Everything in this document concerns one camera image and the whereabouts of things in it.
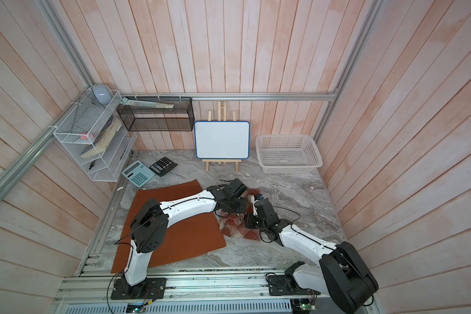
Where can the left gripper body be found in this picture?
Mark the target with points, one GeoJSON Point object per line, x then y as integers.
{"type": "Point", "coordinates": [237, 205]}

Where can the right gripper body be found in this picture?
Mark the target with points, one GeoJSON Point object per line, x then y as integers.
{"type": "Point", "coordinates": [253, 221]}

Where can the red plaid skirt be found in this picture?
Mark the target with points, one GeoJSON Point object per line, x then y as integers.
{"type": "Point", "coordinates": [234, 227]}

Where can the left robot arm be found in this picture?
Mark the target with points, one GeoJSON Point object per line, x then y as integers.
{"type": "Point", "coordinates": [148, 228]}

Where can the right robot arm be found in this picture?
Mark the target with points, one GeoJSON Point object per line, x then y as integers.
{"type": "Point", "coordinates": [338, 271]}

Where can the rust orange skirt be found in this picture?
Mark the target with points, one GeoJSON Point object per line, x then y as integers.
{"type": "Point", "coordinates": [187, 239]}

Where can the white plastic basket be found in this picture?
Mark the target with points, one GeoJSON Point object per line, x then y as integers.
{"type": "Point", "coordinates": [287, 153]}

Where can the black calculator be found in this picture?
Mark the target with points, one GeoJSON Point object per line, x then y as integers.
{"type": "Point", "coordinates": [162, 166]}

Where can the teal calculator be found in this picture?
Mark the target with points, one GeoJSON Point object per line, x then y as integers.
{"type": "Point", "coordinates": [138, 174]}

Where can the book on shelf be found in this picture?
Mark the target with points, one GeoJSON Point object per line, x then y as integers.
{"type": "Point", "coordinates": [100, 145]}

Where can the pale green ruler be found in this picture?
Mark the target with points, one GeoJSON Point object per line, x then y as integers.
{"type": "Point", "coordinates": [145, 104]}

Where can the grey computer mouse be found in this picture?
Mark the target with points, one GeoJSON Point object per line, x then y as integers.
{"type": "Point", "coordinates": [102, 93]}

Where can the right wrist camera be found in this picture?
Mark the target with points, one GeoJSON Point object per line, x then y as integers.
{"type": "Point", "coordinates": [254, 199]}

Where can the white board blue frame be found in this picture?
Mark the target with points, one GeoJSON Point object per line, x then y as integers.
{"type": "Point", "coordinates": [222, 140]}

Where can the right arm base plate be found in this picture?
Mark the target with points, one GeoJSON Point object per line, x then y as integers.
{"type": "Point", "coordinates": [283, 285]}

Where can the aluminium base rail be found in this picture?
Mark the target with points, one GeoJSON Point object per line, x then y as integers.
{"type": "Point", "coordinates": [181, 285]}

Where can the black mesh wall basket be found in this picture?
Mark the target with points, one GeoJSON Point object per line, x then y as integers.
{"type": "Point", "coordinates": [179, 119]}

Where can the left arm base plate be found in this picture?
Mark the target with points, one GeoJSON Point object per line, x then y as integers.
{"type": "Point", "coordinates": [148, 289]}

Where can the white wire shelf rack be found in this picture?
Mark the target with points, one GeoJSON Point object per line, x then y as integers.
{"type": "Point", "coordinates": [95, 137]}

